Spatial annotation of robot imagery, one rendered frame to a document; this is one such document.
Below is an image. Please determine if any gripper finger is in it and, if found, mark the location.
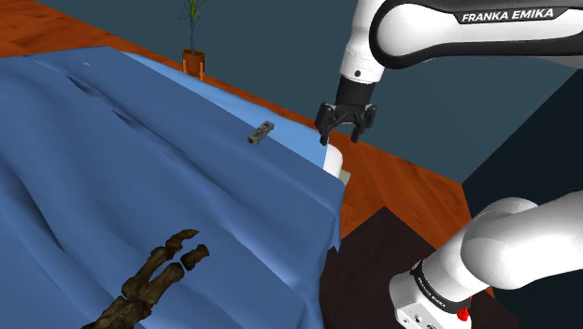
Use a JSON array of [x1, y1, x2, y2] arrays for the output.
[[314, 102, 348, 147], [349, 104, 377, 144]]

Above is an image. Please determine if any grey remote control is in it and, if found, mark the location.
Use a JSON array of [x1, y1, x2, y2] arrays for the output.
[[247, 120, 276, 147]]

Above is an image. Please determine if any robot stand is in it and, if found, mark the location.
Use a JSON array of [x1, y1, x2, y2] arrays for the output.
[[320, 206, 521, 329]]

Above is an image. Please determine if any potted plant in orange pot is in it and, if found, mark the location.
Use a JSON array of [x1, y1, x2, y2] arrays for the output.
[[177, 0, 210, 82]]

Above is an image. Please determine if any bed with blue cover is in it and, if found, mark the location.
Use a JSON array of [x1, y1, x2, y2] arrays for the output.
[[0, 45, 353, 329]]

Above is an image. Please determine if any brown skeleton foot figure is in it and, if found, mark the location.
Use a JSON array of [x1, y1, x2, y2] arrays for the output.
[[80, 229, 211, 329]]

